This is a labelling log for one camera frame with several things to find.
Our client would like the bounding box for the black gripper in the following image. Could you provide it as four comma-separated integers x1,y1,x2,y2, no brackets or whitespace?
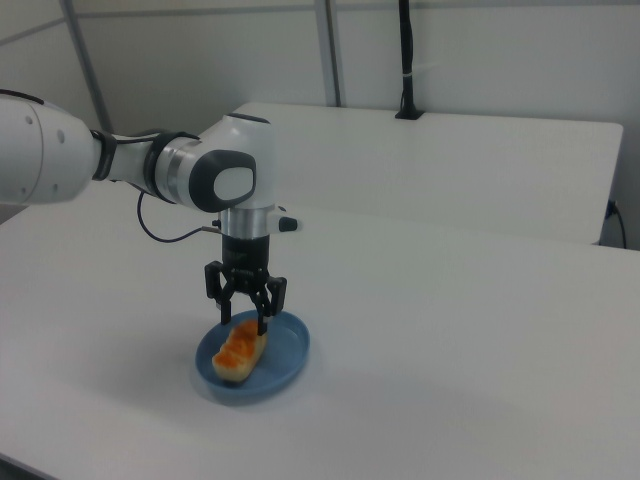
203,234,289,336

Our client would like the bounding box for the orange glazed bread loaf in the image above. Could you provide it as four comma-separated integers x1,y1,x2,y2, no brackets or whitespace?
212,319,269,384

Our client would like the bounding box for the blue round plate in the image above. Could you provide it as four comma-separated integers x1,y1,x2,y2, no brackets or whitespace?
193,308,312,405

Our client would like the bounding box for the dark cable on arm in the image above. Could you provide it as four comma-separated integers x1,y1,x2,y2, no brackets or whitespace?
138,191,224,245

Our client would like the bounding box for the grey upright partition post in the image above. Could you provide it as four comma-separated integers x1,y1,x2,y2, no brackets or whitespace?
318,0,348,108

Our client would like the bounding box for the grey slanted partition post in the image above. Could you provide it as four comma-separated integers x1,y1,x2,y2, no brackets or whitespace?
58,0,114,134

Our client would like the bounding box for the dark blue wall cable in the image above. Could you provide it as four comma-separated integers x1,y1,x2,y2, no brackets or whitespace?
605,199,630,249

